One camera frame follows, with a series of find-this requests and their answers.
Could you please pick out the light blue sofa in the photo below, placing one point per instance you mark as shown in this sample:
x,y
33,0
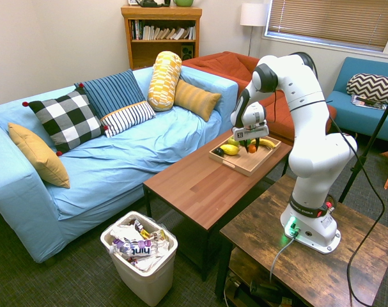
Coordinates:
x,y
123,160

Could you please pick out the green pot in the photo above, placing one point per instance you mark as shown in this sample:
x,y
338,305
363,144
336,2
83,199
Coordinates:
x,y
184,2

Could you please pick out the blue striped pillow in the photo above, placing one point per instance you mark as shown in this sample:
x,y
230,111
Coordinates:
x,y
113,92

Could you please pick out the wooden bookshelf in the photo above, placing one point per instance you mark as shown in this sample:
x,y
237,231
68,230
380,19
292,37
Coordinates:
x,y
161,51

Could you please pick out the yellow patterned bolster pillow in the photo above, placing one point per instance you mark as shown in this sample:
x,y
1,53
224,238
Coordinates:
x,y
164,81

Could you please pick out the orange tangerine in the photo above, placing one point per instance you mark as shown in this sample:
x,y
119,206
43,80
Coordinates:
x,y
252,149

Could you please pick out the black white chevron pillow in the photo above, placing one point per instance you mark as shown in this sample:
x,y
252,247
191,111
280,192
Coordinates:
x,y
371,86

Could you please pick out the black camera stand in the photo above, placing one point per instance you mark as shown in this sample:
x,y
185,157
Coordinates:
x,y
369,140

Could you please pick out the hint plastic bottle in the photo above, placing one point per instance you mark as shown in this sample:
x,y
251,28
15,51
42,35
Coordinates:
x,y
134,248

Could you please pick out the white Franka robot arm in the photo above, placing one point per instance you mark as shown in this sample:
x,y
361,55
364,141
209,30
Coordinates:
x,y
308,128

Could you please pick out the wooden serving tray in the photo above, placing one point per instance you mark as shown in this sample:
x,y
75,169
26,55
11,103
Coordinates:
x,y
251,163

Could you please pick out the white shade floor lamp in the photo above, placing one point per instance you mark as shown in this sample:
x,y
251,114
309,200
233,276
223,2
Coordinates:
x,y
253,14

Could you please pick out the yellow lemon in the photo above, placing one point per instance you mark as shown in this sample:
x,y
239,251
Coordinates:
x,y
229,149

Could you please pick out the white navy striped pillow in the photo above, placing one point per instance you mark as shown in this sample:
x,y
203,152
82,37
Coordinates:
x,y
128,116

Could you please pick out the dark avocado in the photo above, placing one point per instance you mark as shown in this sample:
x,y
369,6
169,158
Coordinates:
x,y
218,152

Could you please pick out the mustard striped pillow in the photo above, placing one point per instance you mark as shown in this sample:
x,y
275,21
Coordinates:
x,y
195,99

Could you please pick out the orange sofa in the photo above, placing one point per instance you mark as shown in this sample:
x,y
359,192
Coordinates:
x,y
225,65

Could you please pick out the plain mustard pillow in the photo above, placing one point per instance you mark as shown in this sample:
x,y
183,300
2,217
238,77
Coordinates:
x,y
40,156

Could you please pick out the black white checkered pillow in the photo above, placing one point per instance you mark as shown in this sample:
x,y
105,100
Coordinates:
x,y
67,120

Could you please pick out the black equipment under table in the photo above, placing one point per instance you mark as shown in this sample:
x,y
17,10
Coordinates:
x,y
264,291

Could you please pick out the wooden window blinds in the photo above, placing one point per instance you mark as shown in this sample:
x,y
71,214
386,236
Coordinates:
x,y
331,20

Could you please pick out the teal sofa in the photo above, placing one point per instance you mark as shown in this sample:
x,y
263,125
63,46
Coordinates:
x,y
360,118

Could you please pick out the yellow banana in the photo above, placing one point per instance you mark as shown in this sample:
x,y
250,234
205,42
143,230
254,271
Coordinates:
x,y
268,143

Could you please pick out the magazine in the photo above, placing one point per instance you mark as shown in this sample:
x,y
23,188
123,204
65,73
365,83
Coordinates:
x,y
366,102

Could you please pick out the rustic wooden robot stand table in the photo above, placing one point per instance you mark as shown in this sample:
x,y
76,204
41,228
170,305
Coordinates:
x,y
308,268

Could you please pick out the black speaker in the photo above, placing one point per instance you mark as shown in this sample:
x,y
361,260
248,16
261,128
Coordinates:
x,y
187,52

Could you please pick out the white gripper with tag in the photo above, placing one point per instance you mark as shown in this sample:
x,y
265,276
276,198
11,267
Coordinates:
x,y
249,131

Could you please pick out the row of books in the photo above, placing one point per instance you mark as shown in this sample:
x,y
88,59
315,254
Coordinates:
x,y
163,33

